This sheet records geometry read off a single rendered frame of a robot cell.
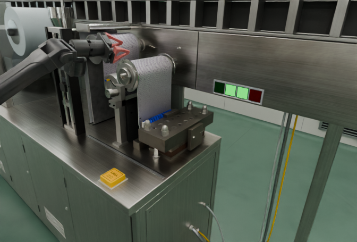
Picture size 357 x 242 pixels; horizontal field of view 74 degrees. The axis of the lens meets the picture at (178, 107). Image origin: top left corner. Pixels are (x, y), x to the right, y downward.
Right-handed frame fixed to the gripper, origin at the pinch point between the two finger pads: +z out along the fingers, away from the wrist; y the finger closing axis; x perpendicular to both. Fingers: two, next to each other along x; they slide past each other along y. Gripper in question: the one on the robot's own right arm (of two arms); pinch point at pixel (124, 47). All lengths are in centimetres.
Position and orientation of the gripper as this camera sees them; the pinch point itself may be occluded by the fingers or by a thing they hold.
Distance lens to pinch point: 96.4
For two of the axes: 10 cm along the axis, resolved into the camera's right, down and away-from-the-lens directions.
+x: 4.0, -6.6, -6.4
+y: 5.4, 7.3, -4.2
